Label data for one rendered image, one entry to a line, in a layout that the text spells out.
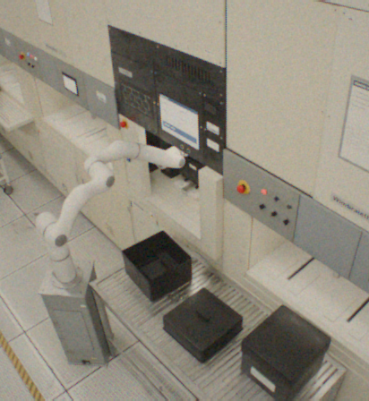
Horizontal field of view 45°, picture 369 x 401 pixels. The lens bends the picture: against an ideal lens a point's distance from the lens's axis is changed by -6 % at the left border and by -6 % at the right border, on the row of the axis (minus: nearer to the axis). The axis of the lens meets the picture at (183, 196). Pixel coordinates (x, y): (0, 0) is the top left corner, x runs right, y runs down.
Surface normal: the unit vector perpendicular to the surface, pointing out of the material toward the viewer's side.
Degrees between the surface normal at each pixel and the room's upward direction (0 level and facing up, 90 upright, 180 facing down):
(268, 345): 0
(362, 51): 90
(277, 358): 0
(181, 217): 0
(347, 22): 90
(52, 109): 90
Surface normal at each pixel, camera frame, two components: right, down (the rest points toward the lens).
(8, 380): -0.04, -0.77
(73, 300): -0.07, 0.63
